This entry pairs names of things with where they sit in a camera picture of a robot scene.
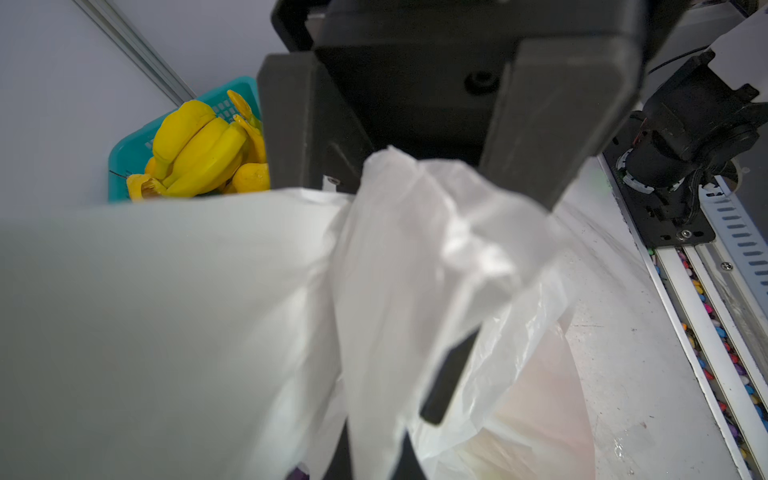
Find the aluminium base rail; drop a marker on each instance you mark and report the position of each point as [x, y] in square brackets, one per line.
[715, 295]

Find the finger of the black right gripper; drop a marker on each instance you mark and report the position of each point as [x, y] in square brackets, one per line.
[559, 101]
[310, 131]

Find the teal plastic fruit basket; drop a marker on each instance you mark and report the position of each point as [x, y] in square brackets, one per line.
[132, 153]

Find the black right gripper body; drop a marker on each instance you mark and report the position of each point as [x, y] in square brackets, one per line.
[424, 75]

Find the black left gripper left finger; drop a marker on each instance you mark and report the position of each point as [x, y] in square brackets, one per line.
[340, 467]

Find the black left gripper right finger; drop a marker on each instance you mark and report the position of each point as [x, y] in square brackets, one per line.
[434, 408]

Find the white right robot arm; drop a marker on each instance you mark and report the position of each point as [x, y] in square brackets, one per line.
[666, 148]

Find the toy banana bunch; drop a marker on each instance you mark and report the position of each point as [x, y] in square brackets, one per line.
[194, 153]

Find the white plastic grocery bag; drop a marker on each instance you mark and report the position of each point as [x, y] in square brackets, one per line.
[233, 337]

